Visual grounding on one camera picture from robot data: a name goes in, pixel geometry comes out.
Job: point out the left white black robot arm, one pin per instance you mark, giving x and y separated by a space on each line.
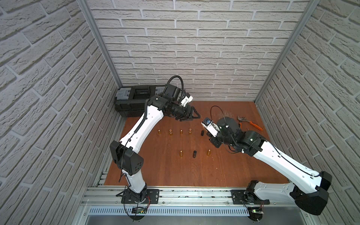
172 102

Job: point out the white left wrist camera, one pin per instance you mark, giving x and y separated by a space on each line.
186 100

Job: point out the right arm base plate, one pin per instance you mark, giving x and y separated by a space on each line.
241 196

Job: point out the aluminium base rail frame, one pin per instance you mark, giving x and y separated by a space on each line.
185 206

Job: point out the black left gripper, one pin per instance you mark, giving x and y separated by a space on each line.
186 113

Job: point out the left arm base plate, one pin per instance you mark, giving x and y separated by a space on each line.
149 196

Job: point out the black plastic toolbox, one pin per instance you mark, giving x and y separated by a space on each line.
129 101

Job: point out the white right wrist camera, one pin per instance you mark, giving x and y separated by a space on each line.
211 128

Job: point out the orange handled pliers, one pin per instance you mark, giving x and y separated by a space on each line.
243 119

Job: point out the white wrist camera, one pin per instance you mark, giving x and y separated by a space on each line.
211 128
186 100

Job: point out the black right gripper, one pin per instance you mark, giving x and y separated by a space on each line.
212 139

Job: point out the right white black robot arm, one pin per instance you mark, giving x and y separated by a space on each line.
307 188

